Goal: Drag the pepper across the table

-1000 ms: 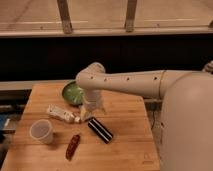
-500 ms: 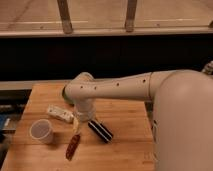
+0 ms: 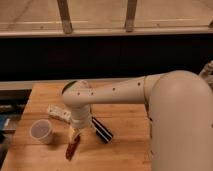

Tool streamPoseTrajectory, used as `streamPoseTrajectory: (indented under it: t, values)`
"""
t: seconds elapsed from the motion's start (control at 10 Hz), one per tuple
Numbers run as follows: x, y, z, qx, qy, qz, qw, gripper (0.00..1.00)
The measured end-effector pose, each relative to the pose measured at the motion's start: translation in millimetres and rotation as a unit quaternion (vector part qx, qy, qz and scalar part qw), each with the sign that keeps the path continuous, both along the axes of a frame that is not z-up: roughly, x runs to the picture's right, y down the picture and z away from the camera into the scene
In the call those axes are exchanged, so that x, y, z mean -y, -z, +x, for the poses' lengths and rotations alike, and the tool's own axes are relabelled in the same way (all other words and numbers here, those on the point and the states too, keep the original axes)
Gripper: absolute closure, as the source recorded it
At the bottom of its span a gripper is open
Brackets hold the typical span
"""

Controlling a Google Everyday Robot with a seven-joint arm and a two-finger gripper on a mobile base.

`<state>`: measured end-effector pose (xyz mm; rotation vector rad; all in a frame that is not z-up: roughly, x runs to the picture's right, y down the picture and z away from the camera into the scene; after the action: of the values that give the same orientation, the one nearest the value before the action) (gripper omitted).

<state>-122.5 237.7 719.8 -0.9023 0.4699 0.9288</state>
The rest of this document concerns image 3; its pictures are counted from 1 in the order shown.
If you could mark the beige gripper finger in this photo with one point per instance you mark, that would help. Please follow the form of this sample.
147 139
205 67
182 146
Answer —
80 131
71 133

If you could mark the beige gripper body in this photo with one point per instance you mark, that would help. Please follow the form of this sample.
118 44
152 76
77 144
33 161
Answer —
80 123

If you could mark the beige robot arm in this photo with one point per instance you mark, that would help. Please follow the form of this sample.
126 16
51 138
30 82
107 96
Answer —
180 110

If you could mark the black striped bar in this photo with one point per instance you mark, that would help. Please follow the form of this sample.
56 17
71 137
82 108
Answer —
104 134

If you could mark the white tube package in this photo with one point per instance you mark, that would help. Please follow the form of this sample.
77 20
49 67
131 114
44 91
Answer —
58 113

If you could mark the translucent white plastic cup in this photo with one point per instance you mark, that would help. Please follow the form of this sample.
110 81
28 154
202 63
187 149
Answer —
42 131

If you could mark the green bowl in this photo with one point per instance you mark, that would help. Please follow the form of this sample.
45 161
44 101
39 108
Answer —
68 85

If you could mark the left wooden chair leg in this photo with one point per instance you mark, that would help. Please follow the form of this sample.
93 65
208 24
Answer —
65 16

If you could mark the wooden chair leg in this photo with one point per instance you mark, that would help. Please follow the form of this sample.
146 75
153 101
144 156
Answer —
65 16
130 15

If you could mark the right wooden chair leg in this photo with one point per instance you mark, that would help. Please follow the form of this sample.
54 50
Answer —
130 15

